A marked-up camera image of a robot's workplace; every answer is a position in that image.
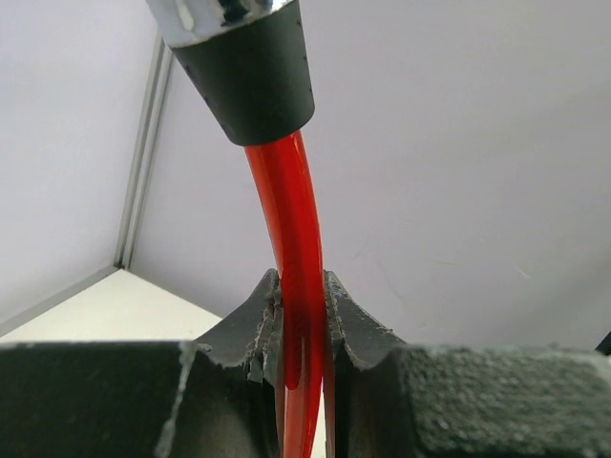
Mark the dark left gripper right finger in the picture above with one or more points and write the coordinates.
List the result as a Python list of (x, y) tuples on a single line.
[(398, 399)]

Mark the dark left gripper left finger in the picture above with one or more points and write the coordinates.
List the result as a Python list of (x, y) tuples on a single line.
[(124, 368)]

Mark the thick red cable lock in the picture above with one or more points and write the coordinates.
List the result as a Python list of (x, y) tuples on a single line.
[(248, 61)]

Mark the left aluminium frame post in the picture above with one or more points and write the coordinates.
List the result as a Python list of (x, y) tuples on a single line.
[(143, 157)]

